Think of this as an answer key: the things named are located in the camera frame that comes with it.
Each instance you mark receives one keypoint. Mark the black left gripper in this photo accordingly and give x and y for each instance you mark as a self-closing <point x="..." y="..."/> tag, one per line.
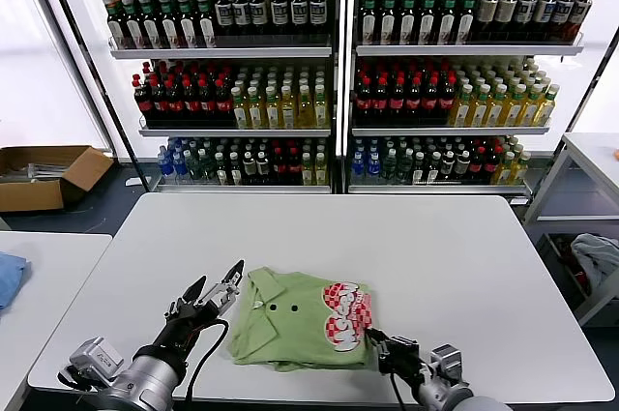
<point x="186" y="326"/>

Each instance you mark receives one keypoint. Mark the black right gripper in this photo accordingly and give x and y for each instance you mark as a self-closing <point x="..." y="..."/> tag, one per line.
<point x="399" y="355"/>

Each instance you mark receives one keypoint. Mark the green polo shirt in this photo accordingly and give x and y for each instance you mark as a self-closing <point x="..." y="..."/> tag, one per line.
<point x="290" y="333"/>

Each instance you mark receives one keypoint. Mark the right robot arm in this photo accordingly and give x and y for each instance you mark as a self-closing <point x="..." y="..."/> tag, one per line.
<point x="450" y="399"/>

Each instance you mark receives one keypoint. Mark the small dark bottle white cap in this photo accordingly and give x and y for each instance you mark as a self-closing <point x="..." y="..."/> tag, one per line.
<point x="234" y="169"/>
<point x="462" y="166"/>
<point x="419" y="168"/>
<point x="433" y="168"/>
<point x="261" y="169"/>
<point x="248" y="169"/>
<point x="448" y="167"/>
<point x="220" y="169"/>

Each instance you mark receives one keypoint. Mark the small clear green-tint bottle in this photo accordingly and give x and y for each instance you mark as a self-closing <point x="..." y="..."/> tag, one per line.
<point x="208" y="167"/>
<point x="389" y="167"/>

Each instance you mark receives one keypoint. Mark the small blue drink bottle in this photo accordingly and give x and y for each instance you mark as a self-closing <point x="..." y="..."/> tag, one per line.
<point x="166" y="164"/>
<point x="373" y="166"/>
<point x="358" y="166"/>
<point x="179" y="166"/>

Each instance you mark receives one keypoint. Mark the white paper scrap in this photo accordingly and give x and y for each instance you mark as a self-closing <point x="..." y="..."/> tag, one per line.
<point x="132" y="181"/>

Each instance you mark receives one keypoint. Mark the small red-cap cola bottle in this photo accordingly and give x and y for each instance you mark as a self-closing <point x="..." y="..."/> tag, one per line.
<point x="278" y="169"/>
<point x="492" y="163"/>
<point x="478" y="163"/>
<point x="292" y="169"/>

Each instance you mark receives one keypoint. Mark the small yellow drink bottle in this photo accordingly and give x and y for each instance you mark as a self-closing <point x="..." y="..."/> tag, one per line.
<point x="505" y="169"/>
<point x="306" y="170"/>
<point x="520" y="168"/>
<point x="319" y="170"/>

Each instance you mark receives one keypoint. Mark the yellow drink bottle white cap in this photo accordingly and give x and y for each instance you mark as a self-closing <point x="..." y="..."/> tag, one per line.
<point x="239" y="112"/>
<point x="320" y="112"/>
<point x="530" y="110"/>
<point x="513" y="110"/>
<point x="479" y="110"/>
<point x="255" y="112"/>
<point x="546" y="110"/>
<point x="462" y="110"/>
<point x="272" y="112"/>
<point x="287" y="112"/>
<point x="496" y="110"/>
<point x="304" y="112"/>

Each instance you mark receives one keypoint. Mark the dark storage bin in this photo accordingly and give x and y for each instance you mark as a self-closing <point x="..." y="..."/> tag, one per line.
<point x="556" y="260"/>

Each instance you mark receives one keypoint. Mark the blue folded garment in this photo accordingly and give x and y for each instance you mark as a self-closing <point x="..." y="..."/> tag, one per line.
<point x="12" y="275"/>

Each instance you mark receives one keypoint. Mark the brown cardboard box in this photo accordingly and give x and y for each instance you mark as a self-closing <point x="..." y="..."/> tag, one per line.
<point x="29" y="195"/>

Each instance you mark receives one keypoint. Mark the metal rods in box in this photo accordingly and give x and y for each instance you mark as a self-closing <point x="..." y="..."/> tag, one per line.
<point x="43" y="170"/>

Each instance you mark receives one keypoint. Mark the red item in bin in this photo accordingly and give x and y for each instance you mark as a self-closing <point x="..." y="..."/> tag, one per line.
<point x="578" y="275"/>

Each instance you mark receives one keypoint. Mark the grey crumpled cloth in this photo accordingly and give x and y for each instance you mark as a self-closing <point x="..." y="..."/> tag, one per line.
<point x="597" y="255"/>

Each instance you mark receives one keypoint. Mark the grey metal shelf rack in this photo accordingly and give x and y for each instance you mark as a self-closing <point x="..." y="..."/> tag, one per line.
<point x="217" y="52"/>
<point x="459" y="49"/>

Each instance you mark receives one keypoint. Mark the green-cap dark bottle white label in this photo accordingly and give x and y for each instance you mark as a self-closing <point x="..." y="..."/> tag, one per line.
<point x="207" y="25"/>
<point x="407" y="18"/>
<point x="133" y="25"/>
<point x="152" y="25"/>
<point x="170" y="25"/>
<point x="447" y="18"/>
<point x="388" y="18"/>
<point x="465" y="18"/>
<point x="368" y="18"/>
<point x="427" y="18"/>
<point x="188" y="25"/>
<point x="116" y="28"/>

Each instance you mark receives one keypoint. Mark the white-cap dark bottle navy label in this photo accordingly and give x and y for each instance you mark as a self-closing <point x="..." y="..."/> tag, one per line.
<point x="240" y="11"/>
<point x="545" y="13"/>
<point x="580" y="13"/>
<point x="298" y="11"/>
<point x="316" y="11"/>
<point x="222" y="11"/>
<point x="278" y="11"/>
<point x="563" y="13"/>
<point x="258" y="11"/>
<point x="526" y="13"/>

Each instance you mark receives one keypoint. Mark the white-cap dark bottle beige label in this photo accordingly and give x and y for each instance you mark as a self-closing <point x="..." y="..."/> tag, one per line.
<point x="487" y="13"/>
<point x="506" y="13"/>

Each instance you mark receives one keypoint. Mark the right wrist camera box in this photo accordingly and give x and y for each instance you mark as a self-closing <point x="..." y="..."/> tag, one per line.
<point x="447" y="360"/>

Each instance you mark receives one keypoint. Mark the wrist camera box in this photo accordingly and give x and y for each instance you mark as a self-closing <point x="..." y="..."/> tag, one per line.
<point x="94" y="358"/>
<point x="447" y="360"/>

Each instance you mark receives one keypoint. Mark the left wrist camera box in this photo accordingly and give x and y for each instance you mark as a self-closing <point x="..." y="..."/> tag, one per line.
<point x="94" y="358"/>

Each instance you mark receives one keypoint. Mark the white side table metal frame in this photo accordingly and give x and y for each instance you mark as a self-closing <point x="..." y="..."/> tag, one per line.
<point x="544" y="190"/>

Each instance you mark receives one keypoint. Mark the black window frame pole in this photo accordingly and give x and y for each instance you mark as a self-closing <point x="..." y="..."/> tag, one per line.
<point x="592" y="86"/>
<point x="103" y="91"/>

